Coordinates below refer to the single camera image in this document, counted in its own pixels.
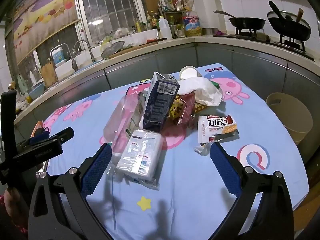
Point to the white plastic bag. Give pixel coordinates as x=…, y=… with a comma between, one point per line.
x=200, y=90

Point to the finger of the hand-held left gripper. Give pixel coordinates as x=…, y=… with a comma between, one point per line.
x=62, y=134

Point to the small steel pot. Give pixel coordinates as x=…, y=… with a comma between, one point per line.
x=208, y=31

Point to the barred window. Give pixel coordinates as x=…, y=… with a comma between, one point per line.
x=107, y=7

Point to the round mesh strainer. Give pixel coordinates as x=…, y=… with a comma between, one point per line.
x=112, y=50

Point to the dark blue cloth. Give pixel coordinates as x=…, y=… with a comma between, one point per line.
x=40, y=136

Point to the cartoon pig printed blanket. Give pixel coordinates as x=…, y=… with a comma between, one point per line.
x=187, y=192

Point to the person's left hand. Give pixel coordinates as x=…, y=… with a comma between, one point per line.
x=15, y=205

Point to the large cooking oil bottle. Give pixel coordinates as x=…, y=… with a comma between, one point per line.
x=192, y=25

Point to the wooden cutting board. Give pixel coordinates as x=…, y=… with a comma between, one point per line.
x=49, y=75

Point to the dark blue carton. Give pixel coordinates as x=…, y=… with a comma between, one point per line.
x=160, y=100

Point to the blue basin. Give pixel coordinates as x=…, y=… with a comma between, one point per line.
x=36, y=90

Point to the cluttered spice rack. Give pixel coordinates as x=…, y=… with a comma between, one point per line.
x=175, y=7

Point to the white plastic jug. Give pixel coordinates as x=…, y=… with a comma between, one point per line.
x=165, y=30

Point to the glass wok lid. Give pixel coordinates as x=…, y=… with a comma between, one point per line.
x=287, y=17

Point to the clear plastic bottle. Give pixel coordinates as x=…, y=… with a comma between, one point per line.
x=120, y=120

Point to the black frying pan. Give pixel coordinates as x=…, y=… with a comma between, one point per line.
x=246, y=23

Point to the blue and white container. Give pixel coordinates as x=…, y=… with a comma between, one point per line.
x=58, y=56

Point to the black wok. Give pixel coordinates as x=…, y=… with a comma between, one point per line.
x=290, y=30

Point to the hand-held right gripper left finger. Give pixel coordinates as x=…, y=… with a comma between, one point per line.
x=97, y=172

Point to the yellow cardboard box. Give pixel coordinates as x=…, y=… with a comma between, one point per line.
x=176, y=108

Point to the grey kitchen cabinets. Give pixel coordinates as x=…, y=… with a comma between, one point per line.
x=175, y=57

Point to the white tissue packet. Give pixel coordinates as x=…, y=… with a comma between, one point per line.
x=141, y=152

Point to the red snack wrapper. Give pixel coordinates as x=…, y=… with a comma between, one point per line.
x=188, y=110

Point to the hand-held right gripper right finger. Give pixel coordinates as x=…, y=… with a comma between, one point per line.
x=225, y=172

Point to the black gas stove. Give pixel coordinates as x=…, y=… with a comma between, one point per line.
x=282, y=43

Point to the purple cloth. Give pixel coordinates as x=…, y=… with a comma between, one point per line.
x=219, y=33

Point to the fruit print wall poster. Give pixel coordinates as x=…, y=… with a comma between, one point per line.
x=42, y=12

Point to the beige plastic bin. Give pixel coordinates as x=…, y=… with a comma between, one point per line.
x=292, y=120

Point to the row of sauce bottles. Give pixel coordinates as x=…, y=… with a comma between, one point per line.
x=147, y=22

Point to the steel sink faucet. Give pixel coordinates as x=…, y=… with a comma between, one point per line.
x=71, y=55
x=88, y=48

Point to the paper cup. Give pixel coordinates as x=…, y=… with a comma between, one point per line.
x=188, y=73

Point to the white snack wrapper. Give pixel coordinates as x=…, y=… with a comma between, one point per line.
x=217, y=128

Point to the orange plastic hanger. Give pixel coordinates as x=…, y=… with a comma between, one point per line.
x=37, y=125

